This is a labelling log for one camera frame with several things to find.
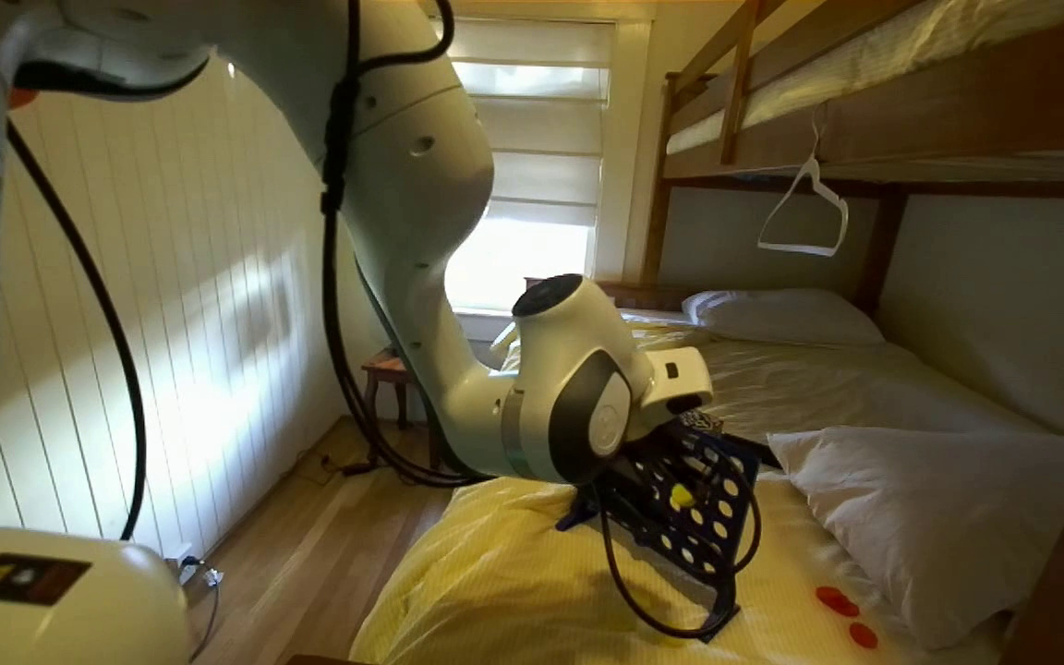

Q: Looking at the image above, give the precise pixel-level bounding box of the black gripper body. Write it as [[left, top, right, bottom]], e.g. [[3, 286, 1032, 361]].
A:
[[618, 412, 717, 497]]

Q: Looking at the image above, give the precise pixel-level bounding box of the white robot base with label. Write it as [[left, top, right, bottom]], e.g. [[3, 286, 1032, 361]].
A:
[[0, 524, 199, 665]]

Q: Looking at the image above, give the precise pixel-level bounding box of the dark blue connect four grid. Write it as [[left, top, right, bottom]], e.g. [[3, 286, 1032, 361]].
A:
[[556, 416, 786, 647]]

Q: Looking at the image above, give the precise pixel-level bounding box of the flat white pillow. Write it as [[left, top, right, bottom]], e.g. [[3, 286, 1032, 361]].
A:
[[680, 286, 887, 347]]

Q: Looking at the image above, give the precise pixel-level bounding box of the pale yellow duvet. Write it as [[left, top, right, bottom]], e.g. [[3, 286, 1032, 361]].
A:
[[349, 308, 1016, 665]]

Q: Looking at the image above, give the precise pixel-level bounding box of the white plastic coat hanger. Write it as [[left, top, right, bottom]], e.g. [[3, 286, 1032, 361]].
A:
[[753, 116, 852, 264]]

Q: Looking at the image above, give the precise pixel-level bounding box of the large white pillow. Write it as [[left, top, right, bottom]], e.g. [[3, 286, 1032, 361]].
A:
[[765, 423, 1064, 656]]

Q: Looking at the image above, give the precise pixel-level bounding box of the small wooden bedside table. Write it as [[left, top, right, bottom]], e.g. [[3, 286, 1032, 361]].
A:
[[357, 350, 418, 432]]

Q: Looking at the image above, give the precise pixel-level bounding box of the bunk mattress with bedding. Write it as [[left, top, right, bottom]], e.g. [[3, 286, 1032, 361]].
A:
[[667, 0, 1064, 159]]

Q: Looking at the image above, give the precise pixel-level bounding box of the thin black looped cable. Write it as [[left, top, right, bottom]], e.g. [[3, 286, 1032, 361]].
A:
[[599, 475, 769, 643]]

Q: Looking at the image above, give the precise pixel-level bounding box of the black cord on floor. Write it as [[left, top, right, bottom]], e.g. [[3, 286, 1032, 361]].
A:
[[314, 453, 376, 480]]

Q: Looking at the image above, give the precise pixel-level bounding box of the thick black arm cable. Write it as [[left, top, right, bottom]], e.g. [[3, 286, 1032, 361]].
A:
[[319, 0, 487, 491]]

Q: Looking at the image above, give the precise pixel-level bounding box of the wooden bunk bed frame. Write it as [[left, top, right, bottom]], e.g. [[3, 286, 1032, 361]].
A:
[[599, 0, 1064, 665]]

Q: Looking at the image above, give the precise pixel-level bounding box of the black base cable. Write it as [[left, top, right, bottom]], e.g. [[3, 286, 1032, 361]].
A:
[[3, 120, 151, 549]]

